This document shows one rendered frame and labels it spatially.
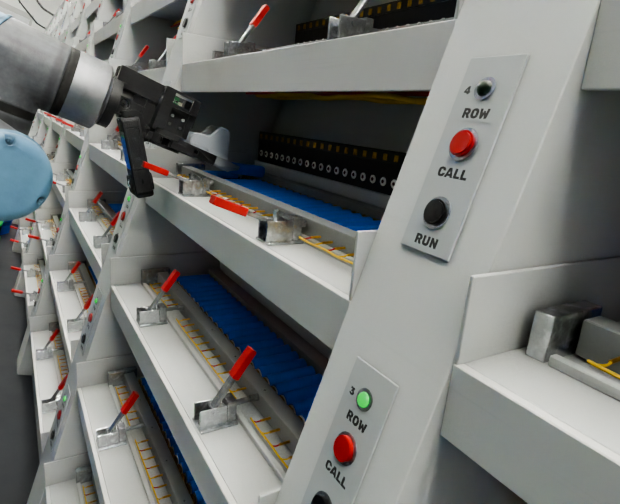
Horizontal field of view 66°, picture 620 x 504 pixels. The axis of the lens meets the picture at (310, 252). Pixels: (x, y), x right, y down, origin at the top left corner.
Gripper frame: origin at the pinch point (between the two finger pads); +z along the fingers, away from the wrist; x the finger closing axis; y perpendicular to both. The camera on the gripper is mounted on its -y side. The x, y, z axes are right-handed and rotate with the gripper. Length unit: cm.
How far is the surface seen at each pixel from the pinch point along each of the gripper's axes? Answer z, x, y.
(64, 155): -7, 153, -18
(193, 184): -6.5, -6.4, -4.1
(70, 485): -2, 11, -65
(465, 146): -9, -53, 5
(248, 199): -3.2, -17.9, -3.0
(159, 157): -7.3, 12.4, -2.5
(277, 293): -6.5, -37.4, -9.5
